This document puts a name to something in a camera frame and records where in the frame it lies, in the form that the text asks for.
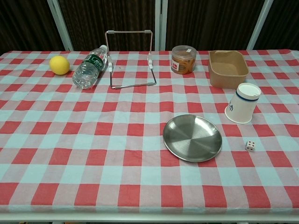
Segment white paper cup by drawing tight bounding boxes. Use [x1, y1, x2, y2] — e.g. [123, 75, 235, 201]
[224, 82, 262, 125]

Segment silver metal bowl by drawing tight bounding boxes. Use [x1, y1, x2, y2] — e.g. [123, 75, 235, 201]
[163, 114, 223, 163]

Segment clear jar of rubber bands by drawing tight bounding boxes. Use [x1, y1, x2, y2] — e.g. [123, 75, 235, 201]
[171, 45, 197, 76]

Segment red white checkered tablecloth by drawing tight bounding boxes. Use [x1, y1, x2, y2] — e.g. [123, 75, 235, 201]
[0, 49, 299, 214]

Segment clear plastic water bottle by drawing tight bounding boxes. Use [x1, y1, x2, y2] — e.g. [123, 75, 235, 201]
[72, 45, 109, 90]

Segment brown paper box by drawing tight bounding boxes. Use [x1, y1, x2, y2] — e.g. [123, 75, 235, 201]
[208, 50, 249, 90]

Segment yellow ball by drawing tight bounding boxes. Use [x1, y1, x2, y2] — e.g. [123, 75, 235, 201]
[49, 55, 71, 76]

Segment dark brown curtain panel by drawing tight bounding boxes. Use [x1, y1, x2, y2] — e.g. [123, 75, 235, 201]
[0, 0, 65, 56]
[256, 0, 299, 50]
[57, 0, 157, 51]
[166, 0, 266, 51]

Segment metal wire stand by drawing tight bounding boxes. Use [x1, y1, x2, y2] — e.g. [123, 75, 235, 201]
[105, 29, 157, 90]

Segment white metal frame post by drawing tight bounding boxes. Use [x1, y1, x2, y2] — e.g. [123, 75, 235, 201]
[46, 0, 74, 51]
[155, 0, 168, 51]
[247, 0, 274, 50]

